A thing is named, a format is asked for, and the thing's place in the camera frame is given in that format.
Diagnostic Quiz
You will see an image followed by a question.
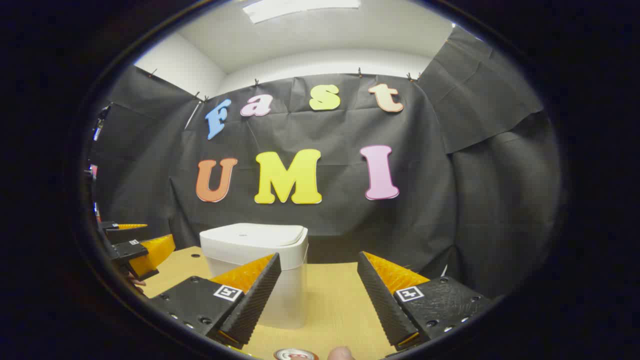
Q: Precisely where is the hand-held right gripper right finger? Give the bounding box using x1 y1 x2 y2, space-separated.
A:
357 251 496 352

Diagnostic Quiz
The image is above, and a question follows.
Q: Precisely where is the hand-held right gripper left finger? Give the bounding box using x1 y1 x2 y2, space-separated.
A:
149 252 282 350

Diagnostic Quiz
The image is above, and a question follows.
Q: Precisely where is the white desktop garbage bin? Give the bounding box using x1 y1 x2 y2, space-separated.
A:
199 223 309 330

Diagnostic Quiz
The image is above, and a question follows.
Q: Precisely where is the red pop can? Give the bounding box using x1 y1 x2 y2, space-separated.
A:
273 348 320 360

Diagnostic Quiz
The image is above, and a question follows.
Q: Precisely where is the wooden desktop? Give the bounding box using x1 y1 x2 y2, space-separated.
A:
135 246 441 360

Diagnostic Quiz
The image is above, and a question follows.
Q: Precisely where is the black backdrop cloth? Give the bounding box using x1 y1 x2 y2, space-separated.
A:
87 25 563 301

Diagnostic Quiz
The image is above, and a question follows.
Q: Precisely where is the long ceiling light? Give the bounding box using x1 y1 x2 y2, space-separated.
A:
242 0 362 24

